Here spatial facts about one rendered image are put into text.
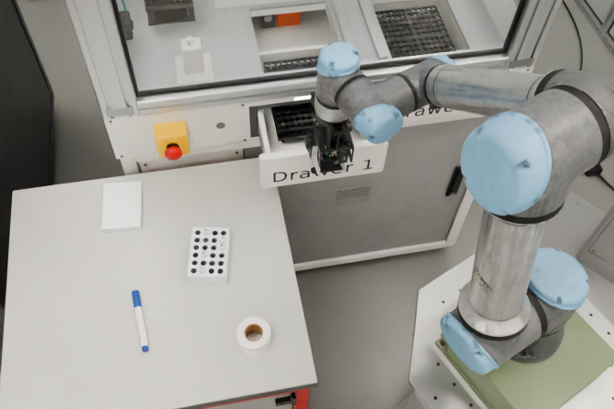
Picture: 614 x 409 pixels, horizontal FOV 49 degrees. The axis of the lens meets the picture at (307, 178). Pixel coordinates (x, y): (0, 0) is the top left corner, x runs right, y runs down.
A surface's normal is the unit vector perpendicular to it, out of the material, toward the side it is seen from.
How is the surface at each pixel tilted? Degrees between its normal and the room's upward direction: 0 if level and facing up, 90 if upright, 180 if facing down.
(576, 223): 5
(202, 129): 90
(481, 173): 83
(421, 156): 90
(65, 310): 0
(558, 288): 7
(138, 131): 90
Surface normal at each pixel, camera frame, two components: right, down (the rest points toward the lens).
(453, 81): -0.82, -0.30
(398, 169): 0.19, 0.80
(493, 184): -0.84, 0.34
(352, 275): 0.04, -0.57
